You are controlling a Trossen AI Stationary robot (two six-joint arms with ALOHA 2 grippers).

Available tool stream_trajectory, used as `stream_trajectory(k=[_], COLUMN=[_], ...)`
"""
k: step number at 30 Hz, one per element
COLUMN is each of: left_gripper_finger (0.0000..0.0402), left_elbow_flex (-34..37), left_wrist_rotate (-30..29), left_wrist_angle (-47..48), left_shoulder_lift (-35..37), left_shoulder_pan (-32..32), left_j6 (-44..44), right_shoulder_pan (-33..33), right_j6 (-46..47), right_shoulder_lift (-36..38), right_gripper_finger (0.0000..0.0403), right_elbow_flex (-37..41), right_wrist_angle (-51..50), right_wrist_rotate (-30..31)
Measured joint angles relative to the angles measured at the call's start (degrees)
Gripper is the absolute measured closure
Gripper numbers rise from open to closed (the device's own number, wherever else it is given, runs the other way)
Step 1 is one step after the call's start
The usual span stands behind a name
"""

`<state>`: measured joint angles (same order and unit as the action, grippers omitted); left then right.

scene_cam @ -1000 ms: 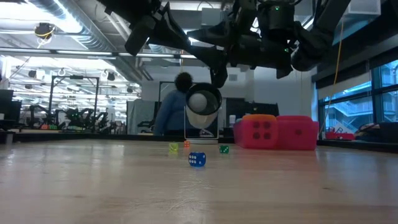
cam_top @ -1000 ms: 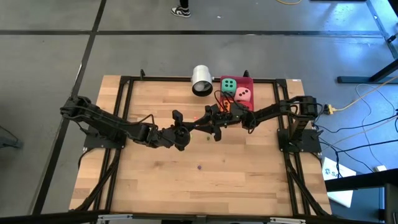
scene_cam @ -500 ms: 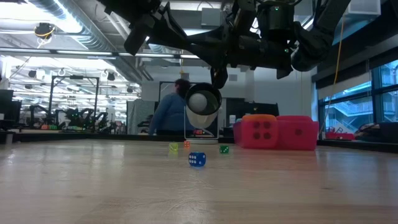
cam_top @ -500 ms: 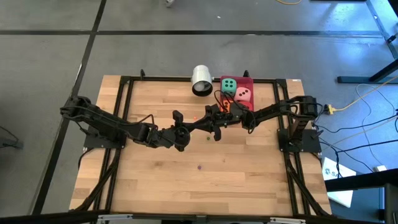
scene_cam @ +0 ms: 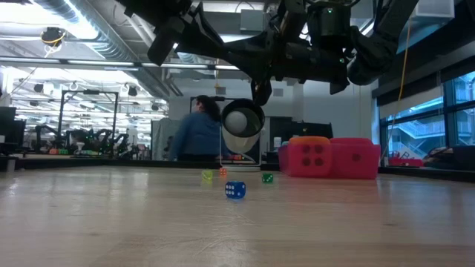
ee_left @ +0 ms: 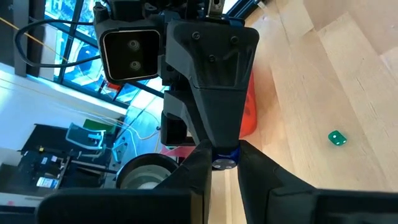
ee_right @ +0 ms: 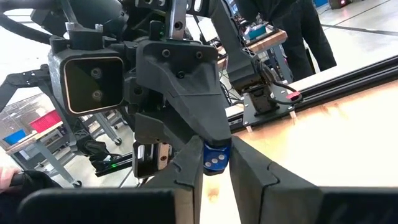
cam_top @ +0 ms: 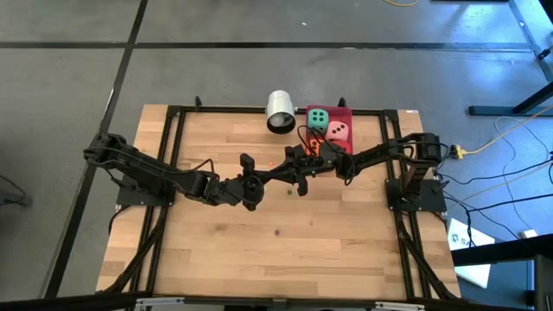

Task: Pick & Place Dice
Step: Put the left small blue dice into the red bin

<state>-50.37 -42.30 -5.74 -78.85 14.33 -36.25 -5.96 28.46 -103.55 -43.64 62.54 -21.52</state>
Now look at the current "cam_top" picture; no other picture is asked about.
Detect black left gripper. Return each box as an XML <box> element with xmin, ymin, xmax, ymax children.
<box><xmin>213</xmin><ymin>154</ymin><xmax>284</xmax><ymax>212</ymax></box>

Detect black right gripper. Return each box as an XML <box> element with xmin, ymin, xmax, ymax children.
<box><xmin>276</xmin><ymin>144</ymin><xmax>349</xmax><ymax>198</ymax></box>

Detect large green plush die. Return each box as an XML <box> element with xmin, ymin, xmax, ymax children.
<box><xmin>307</xmin><ymin>107</ymin><xmax>330</xmax><ymax>134</ymax></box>

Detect large pink plush die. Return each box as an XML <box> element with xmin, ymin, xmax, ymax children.
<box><xmin>324</xmin><ymin>120</ymin><xmax>350</xmax><ymax>143</ymax></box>

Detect pink translucent plastic bin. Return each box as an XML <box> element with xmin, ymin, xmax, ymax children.
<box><xmin>305</xmin><ymin>105</ymin><xmax>354</xmax><ymax>156</ymax></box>

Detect white cylinder cup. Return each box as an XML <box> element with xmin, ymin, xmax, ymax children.
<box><xmin>264</xmin><ymin>89</ymin><xmax>299</xmax><ymax>136</ymax></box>

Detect white cardboard box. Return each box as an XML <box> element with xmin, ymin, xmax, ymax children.
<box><xmin>447</xmin><ymin>218</ymin><xmax>497</xmax><ymax>289</ymax></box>

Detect black desk leg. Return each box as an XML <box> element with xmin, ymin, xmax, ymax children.
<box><xmin>468</xmin><ymin>81</ymin><xmax>553</xmax><ymax>117</ymax></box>

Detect black side table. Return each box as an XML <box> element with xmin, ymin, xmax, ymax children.
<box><xmin>451</xmin><ymin>232</ymin><xmax>553</xmax><ymax>311</ymax></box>

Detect black crossbeam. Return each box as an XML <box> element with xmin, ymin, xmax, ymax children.
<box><xmin>0</xmin><ymin>289</ymin><xmax>553</xmax><ymax>311</ymax></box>

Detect grey metal foot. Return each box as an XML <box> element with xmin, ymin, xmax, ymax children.
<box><xmin>0</xmin><ymin>175</ymin><xmax>34</xmax><ymax>207</ymax></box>

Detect grey metal desk beam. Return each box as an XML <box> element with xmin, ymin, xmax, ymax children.
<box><xmin>509</xmin><ymin>0</ymin><xmax>553</xmax><ymax>83</ymax></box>

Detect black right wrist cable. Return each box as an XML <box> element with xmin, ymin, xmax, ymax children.
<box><xmin>296</xmin><ymin>124</ymin><xmax>327</xmax><ymax>152</ymax></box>

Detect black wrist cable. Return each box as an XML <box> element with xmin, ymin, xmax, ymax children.
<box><xmin>189</xmin><ymin>158</ymin><xmax>217</xmax><ymax>178</ymax></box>
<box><xmin>296</xmin><ymin>124</ymin><xmax>327</xmax><ymax>152</ymax></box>

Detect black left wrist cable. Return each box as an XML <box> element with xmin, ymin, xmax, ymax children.
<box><xmin>189</xmin><ymin>158</ymin><xmax>217</xmax><ymax>178</ymax></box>

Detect black aluminium table frame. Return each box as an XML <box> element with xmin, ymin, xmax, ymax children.
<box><xmin>103</xmin><ymin>95</ymin><xmax>461</xmax><ymax>303</ymax></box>

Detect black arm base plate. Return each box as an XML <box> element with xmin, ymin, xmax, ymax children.
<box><xmin>116</xmin><ymin>185</ymin><xmax>176</xmax><ymax>207</ymax></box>
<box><xmin>385</xmin><ymin>177</ymin><xmax>447</xmax><ymax>213</ymax></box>

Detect yellow extension cord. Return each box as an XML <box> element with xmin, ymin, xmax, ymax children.
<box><xmin>448</xmin><ymin>105</ymin><xmax>553</xmax><ymax>160</ymax></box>

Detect silver metal bracket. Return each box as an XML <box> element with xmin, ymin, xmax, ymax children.
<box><xmin>136</xmin><ymin>296</ymin><xmax>186</xmax><ymax>311</ymax></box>
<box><xmin>374</xmin><ymin>301</ymin><xmax>427</xmax><ymax>311</ymax></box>

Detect black floor cable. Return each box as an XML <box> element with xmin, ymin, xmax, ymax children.
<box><xmin>442</xmin><ymin>193</ymin><xmax>553</xmax><ymax>213</ymax></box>
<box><xmin>444</xmin><ymin>157</ymin><xmax>553</xmax><ymax>230</ymax></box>

